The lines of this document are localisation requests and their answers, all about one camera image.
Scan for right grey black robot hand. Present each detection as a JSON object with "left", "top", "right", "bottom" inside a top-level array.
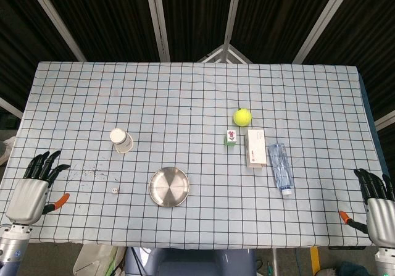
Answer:
[{"left": 338, "top": 168, "right": 395, "bottom": 246}]

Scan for triangular aluminium frame brace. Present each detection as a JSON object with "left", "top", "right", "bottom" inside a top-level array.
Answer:
[{"left": 196, "top": 43, "right": 254, "bottom": 64}]

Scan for clear plastic water bottle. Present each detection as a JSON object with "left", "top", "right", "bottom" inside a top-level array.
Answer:
[{"left": 267, "top": 143, "right": 294, "bottom": 196}]

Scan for light blue checkered tablecloth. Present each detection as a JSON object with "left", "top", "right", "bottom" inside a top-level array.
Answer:
[{"left": 0, "top": 61, "right": 385, "bottom": 248}]

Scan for white paper cup blue stripe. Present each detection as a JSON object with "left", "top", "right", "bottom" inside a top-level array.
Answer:
[{"left": 110, "top": 128, "right": 135, "bottom": 154}]

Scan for white plastic bag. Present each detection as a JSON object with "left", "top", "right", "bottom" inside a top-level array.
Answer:
[{"left": 73, "top": 244, "right": 124, "bottom": 276}]

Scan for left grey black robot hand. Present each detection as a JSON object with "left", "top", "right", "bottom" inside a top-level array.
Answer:
[{"left": 5, "top": 150, "right": 71, "bottom": 225}]

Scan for round steel plate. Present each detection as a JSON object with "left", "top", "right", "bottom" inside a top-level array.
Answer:
[{"left": 149, "top": 166, "right": 191, "bottom": 208}]

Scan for white aluminium frame post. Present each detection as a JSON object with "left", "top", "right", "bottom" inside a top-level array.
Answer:
[
  {"left": 144, "top": 0, "right": 171, "bottom": 62},
  {"left": 222, "top": 0, "right": 244, "bottom": 50},
  {"left": 23, "top": 0, "right": 88, "bottom": 62},
  {"left": 292, "top": 0, "right": 353, "bottom": 64}
]

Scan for white cardboard box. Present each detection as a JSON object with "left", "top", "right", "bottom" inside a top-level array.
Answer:
[{"left": 245, "top": 129, "right": 267, "bottom": 169}]

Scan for yellow tennis ball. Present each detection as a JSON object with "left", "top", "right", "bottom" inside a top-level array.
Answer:
[{"left": 233, "top": 107, "right": 252, "bottom": 127}]

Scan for green white mahjong tile block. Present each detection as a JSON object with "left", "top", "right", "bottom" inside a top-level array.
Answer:
[{"left": 224, "top": 129, "right": 238, "bottom": 148}]

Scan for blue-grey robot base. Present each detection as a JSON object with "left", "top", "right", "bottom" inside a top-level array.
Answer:
[{"left": 124, "top": 247, "right": 257, "bottom": 276}]

